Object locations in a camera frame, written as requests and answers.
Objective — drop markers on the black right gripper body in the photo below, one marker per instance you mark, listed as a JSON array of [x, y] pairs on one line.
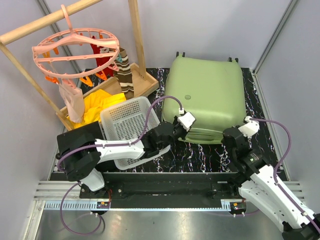
[[222, 142]]

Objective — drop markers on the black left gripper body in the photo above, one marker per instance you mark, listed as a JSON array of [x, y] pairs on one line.
[[178, 131]]

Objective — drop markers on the green hard-shell suitcase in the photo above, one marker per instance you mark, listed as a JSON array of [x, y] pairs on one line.
[[213, 91]]

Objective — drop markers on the orange clothespin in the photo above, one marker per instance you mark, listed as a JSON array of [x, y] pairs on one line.
[[86, 80]]

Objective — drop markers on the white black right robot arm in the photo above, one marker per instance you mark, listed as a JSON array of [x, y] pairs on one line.
[[257, 182]]

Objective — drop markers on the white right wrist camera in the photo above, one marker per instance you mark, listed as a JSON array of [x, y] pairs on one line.
[[250, 127]]

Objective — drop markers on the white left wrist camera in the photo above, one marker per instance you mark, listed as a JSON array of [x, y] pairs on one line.
[[186, 119]]

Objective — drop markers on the brown striped sock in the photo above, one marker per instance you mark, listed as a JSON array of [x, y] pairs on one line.
[[124, 75]]

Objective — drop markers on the red garment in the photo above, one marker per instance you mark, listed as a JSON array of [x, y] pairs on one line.
[[106, 72]]

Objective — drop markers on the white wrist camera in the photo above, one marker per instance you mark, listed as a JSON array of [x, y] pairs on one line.
[[186, 119], [250, 127]]

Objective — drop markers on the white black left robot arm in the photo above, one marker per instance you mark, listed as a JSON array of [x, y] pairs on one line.
[[151, 145]]

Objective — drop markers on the aluminium frame rail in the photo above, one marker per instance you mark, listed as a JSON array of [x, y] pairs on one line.
[[62, 195]]

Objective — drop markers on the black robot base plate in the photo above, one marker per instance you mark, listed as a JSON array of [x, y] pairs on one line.
[[213, 191]]

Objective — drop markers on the black box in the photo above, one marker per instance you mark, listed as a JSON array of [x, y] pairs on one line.
[[77, 138]]

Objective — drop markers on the white plastic mesh basket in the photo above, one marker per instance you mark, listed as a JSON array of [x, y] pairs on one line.
[[126, 120]]

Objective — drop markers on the wooden clothes rack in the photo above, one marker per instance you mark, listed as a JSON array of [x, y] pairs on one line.
[[144, 83]]

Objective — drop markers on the pale pink garment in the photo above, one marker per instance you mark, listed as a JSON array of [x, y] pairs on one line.
[[74, 101]]

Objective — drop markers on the pink round clip hanger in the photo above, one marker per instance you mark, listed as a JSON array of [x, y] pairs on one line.
[[74, 45]]

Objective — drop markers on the teal clothespin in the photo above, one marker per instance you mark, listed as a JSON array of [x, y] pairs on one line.
[[119, 59]]

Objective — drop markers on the yellow shorts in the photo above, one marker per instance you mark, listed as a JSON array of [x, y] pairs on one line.
[[96, 102]]

